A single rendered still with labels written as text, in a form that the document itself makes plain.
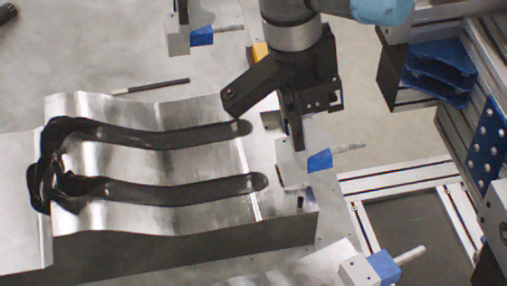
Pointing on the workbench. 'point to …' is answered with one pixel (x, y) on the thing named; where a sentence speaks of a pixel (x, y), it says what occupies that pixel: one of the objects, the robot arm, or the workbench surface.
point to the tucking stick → (149, 86)
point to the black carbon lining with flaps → (140, 193)
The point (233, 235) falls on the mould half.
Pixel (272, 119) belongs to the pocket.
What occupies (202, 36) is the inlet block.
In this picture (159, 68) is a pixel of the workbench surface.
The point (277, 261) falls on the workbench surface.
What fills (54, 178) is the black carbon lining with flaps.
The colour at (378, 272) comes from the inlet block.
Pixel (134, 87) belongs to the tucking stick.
